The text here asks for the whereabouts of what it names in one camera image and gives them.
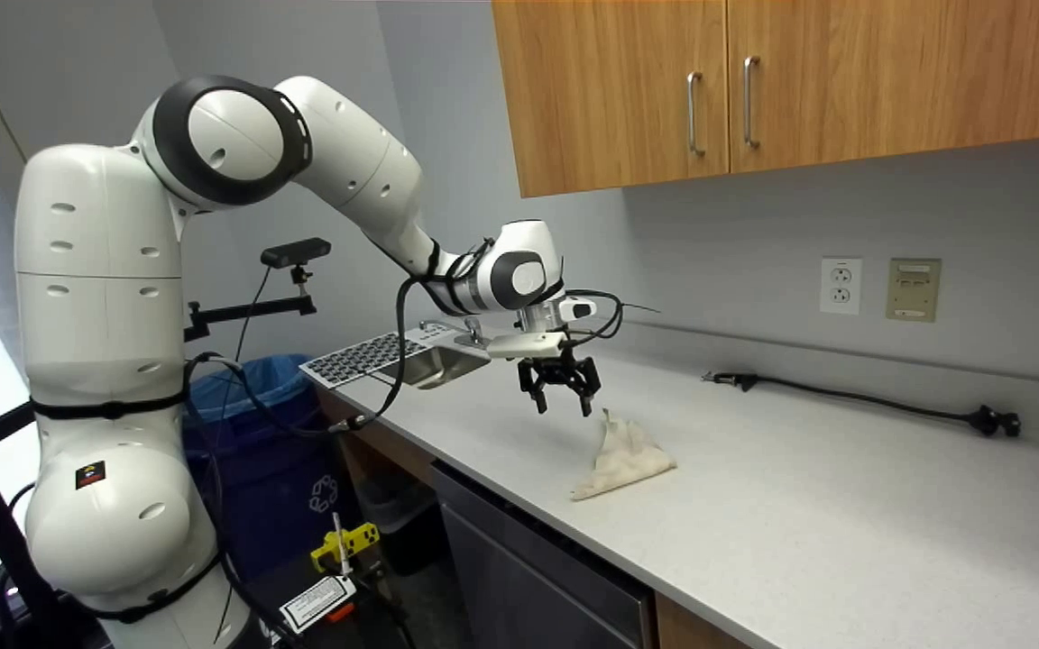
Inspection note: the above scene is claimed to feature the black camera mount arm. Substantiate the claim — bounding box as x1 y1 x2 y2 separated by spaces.
180 265 320 348

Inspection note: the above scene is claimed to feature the wooden upper cabinet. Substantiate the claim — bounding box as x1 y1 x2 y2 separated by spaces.
486 0 1039 202

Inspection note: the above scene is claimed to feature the grey dish drying rack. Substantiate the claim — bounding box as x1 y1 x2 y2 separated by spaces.
297 327 430 392

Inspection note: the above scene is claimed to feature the white cloth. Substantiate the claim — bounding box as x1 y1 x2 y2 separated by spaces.
566 404 683 504

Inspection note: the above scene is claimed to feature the yellow plastic tool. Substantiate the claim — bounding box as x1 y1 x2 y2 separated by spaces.
308 516 384 581

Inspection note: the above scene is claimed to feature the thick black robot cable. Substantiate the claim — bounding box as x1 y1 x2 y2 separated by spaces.
180 269 430 435

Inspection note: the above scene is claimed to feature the black power cord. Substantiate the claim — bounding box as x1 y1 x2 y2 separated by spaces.
704 367 1024 444

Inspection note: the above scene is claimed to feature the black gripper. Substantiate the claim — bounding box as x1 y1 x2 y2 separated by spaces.
511 348 607 422

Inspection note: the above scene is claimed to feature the black stereo camera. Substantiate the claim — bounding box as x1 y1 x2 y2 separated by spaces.
257 233 340 273

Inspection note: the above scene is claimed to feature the white wall outlet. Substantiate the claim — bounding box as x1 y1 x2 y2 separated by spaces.
816 251 868 320

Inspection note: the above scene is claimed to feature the white tag card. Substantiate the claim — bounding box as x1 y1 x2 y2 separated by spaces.
273 570 359 637

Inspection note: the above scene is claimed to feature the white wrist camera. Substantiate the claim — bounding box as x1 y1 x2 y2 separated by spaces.
547 288 602 327

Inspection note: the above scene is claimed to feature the beige wall plate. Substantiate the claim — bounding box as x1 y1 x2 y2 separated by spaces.
885 251 946 327

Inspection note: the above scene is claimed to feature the silver cabinet handle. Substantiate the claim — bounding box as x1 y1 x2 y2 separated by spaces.
734 51 769 155
678 65 709 164

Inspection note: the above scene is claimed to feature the blue recycling bin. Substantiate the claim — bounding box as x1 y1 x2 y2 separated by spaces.
175 349 350 594

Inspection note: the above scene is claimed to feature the steel sink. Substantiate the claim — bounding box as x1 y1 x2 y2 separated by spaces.
380 334 495 392

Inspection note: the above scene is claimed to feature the wooden base cabinet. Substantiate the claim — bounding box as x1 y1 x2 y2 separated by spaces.
653 592 743 649

